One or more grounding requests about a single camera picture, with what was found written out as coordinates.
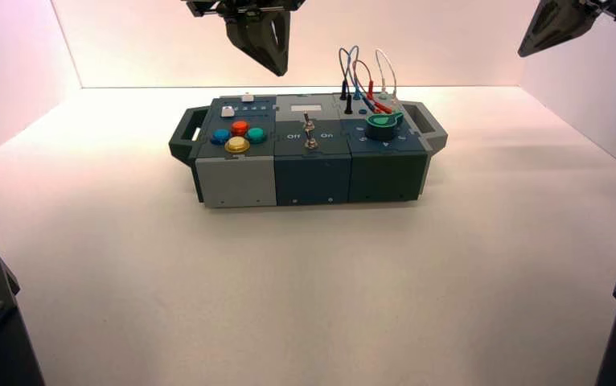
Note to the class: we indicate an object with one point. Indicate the blue round push button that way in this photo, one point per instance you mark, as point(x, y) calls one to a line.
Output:
point(219, 137)

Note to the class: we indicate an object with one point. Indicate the white square key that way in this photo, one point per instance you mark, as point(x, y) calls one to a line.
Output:
point(227, 111)

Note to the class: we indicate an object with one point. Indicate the grey modular control box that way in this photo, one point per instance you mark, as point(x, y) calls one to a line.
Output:
point(312, 170)

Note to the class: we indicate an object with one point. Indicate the green rotary knob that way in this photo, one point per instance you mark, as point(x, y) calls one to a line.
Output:
point(383, 128)

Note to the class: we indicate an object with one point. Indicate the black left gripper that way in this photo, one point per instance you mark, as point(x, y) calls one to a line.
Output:
point(244, 5)

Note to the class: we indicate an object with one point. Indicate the white slider knob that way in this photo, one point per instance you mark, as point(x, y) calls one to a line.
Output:
point(248, 97)

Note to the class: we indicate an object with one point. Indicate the red round push button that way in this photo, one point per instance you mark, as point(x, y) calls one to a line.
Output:
point(240, 127)

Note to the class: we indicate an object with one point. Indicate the metal toggle switch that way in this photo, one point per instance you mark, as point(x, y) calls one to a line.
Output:
point(307, 124)
point(311, 142)

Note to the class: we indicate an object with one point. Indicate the teal round push button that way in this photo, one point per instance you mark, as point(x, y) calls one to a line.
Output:
point(256, 135)

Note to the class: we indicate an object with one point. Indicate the yellow round push button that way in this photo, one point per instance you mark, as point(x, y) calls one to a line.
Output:
point(237, 144)

